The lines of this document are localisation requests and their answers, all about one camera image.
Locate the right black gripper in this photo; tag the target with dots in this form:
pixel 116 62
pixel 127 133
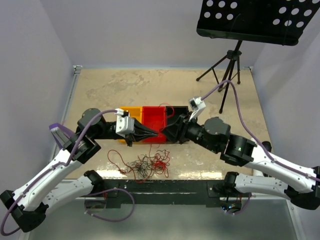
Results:
pixel 178 129

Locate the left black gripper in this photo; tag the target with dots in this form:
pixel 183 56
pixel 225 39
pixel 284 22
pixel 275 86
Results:
pixel 141 132

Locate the black plastic bin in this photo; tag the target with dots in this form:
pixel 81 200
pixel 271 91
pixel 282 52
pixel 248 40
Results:
pixel 172 112

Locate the yellow plastic bin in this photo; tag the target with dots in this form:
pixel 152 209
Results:
pixel 134 113

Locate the red plastic bin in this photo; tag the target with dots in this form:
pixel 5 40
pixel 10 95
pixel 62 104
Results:
pixel 154 117

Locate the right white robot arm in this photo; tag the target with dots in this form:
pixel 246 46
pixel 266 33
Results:
pixel 298 184

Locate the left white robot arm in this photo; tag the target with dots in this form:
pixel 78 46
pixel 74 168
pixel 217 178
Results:
pixel 30 204

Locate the purple box with metal insert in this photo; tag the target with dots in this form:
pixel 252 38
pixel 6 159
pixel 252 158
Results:
pixel 61 134

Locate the white cylinder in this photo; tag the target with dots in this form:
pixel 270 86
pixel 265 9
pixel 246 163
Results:
pixel 254 171

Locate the black cylinder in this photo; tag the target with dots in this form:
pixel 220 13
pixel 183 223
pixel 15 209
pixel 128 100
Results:
pixel 267 145

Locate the black music stand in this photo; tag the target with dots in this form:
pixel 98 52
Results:
pixel 277 22

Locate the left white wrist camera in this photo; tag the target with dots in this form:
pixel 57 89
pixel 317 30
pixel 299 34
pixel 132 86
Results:
pixel 124 123

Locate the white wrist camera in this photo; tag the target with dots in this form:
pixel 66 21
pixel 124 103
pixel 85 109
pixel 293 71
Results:
pixel 197 107
pixel 124 123

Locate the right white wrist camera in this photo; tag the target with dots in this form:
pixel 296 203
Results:
pixel 197 107

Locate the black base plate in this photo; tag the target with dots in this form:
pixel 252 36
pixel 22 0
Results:
pixel 162 192

